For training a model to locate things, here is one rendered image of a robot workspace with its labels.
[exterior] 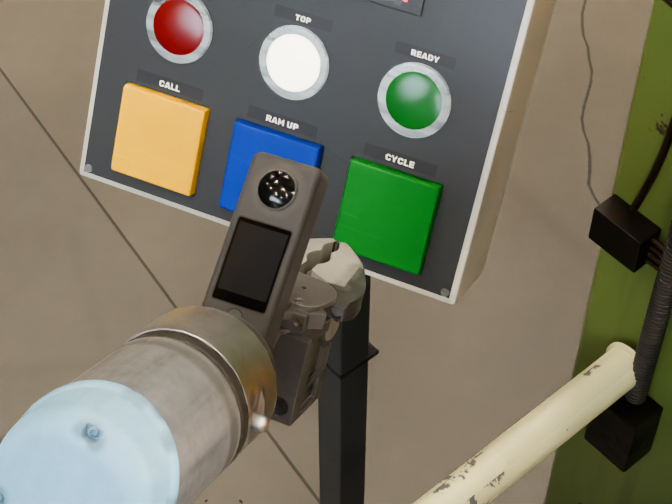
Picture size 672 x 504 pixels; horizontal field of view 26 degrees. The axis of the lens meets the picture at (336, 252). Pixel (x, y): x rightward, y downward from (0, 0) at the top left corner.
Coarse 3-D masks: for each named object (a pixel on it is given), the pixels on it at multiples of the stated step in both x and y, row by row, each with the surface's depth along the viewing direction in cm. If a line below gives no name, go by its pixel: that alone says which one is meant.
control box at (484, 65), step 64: (128, 0) 116; (192, 0) 113; (256, 0) 112; (320, 0) 110; (384, 0) 108; (448, 0) 106; (512, 0) 105; (128, 64) 117; (192, 64) 115; (256, 64) 113; (320, 64) 111; (384, 64) 110; (448, 64) 108; (512, 64) 106; (320, 128) 113; (384, 128) 111; (448, 128) 109; (512, 128) 112; (448, 192) 111; (448, 256) 112
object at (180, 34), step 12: (168, 0) 114; (180, 0) 114; (156, 12) 115; (168, 12) 114; (180, 12) 114; (192, 12) 114; (156, 24) 115; (168, 24) 115; (180, 24) 114; (192, 24) 114; (156, 36) 115; (168, 36) 115; (180, 36) 115; (192, 36) 114; (168, 48) 115; (180, 48) 115; (192, 48) 115
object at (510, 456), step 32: (608, 352) 150; (576, 384) 147; (608, 384) 147; (544, 416) 145; (576, 416) 145; (512, 448) 142; (544, 448) 143; (448, 480) 140; (480, 480) 140; (512, 480) 142
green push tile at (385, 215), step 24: (360, 168) 112; (384, 168) 112; (360, 192) 112; (384, 192) 112; (408, 192) 111; (432, 192) 110; (360, 216) 113; (384, 216) 112; (408, 216) 112; (432, 216) 111; (336, 240) 114; (360, 240) 114; (384, 240) 113; (408, 240) 112; (408, 264) 113
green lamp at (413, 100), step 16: (400, 80) 109; (416, 80) 109; (432, 80) 108; (400, 96) 109; (416, 96) 109; (432, 96) 109; (400, 112) 110; (416, 112) 109; (432, 112) 109; (416, 128) 110
